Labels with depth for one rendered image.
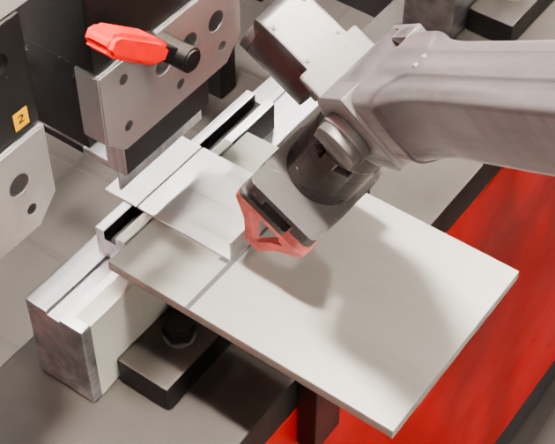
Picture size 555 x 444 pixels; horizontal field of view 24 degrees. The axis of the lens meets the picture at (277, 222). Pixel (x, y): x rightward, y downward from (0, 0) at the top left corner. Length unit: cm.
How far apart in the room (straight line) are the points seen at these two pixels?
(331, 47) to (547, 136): 29
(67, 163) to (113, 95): 165
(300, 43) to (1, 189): 21
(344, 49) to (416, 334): 24
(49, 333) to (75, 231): 135
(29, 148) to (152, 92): 12
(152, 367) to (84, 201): 139
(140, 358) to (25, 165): 29
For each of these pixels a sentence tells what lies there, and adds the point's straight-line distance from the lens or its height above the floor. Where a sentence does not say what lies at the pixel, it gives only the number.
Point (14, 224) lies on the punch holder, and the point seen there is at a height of 115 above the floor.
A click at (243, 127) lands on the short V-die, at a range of 110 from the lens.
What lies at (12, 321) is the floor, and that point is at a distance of 227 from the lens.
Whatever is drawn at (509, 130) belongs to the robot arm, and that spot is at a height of 135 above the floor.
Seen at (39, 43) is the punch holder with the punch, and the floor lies 121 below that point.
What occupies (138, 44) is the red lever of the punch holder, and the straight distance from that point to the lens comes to 79.
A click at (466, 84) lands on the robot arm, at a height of 134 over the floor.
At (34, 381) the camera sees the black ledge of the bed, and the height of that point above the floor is 88.
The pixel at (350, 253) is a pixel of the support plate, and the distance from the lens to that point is 100.
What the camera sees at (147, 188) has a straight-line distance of 105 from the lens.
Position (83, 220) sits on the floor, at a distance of 240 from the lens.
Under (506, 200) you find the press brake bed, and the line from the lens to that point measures 139.
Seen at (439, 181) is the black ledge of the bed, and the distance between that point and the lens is 124.
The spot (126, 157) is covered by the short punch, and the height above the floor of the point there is 108.
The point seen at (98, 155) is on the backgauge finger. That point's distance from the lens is 108.
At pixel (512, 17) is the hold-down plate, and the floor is 90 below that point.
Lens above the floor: 176
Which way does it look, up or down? 48 degrees down
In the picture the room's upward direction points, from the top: straight up
